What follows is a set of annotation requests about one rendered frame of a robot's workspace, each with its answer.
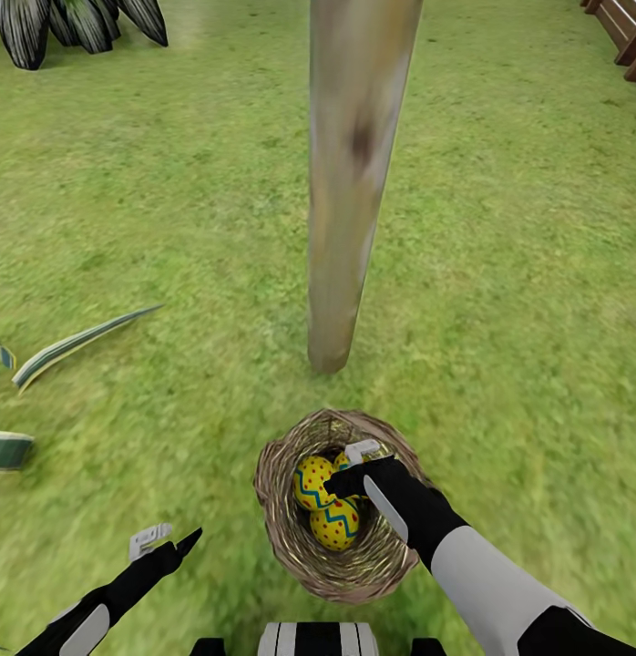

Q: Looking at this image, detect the easter egg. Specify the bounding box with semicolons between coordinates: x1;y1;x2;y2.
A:
292;456;337;512
328;452;375;471
308;496;361;551

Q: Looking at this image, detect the wicker basket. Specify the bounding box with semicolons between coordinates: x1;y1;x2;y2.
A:
251;409;444;606

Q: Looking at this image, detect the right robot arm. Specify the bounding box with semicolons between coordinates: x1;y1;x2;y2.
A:
323;439;636;656

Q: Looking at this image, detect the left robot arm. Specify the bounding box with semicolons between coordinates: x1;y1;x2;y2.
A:
16;524;202;656

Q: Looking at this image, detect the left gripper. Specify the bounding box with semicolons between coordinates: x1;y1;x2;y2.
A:
119;528;202;603

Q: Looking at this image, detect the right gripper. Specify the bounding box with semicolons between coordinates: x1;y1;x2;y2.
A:
323;466;364;499

